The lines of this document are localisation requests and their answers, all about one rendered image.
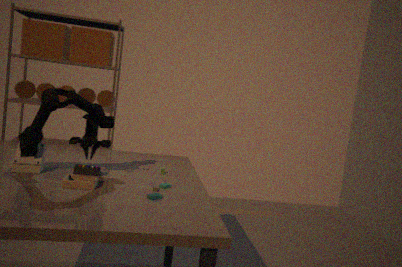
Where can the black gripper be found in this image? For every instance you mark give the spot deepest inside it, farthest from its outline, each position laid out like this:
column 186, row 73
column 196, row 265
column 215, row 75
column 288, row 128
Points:
column 104, row 143

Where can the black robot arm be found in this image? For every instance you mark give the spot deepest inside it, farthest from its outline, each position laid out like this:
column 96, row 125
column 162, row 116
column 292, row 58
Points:
column 96, row 117

